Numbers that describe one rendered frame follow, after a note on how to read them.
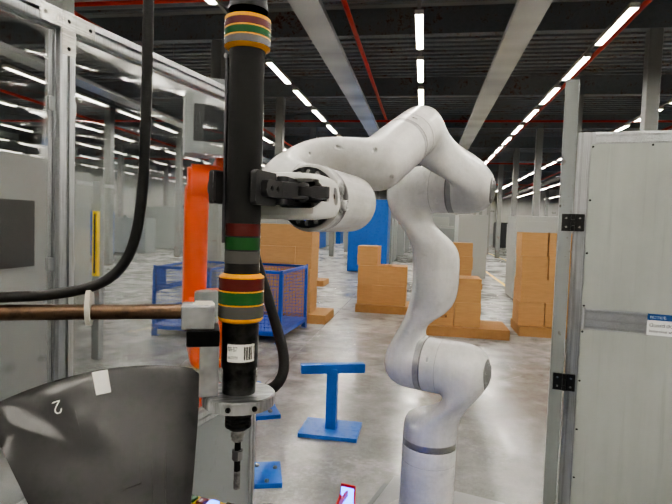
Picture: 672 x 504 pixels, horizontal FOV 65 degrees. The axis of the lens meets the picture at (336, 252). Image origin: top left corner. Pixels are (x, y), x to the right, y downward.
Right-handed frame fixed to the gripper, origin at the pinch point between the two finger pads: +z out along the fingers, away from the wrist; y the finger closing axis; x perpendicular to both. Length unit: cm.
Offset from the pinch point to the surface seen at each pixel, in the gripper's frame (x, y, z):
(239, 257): -6.5, -0.8, 1.7
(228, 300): -10.5, -0.1, 2.3
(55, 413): -24.8, 21.5, 2.1
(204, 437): -74, 70, -97
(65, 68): 28, 70, -42
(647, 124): 205, -216, -1098
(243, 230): -4.0, -1.1, 1.6
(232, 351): -15.4, -0.4, 1.9
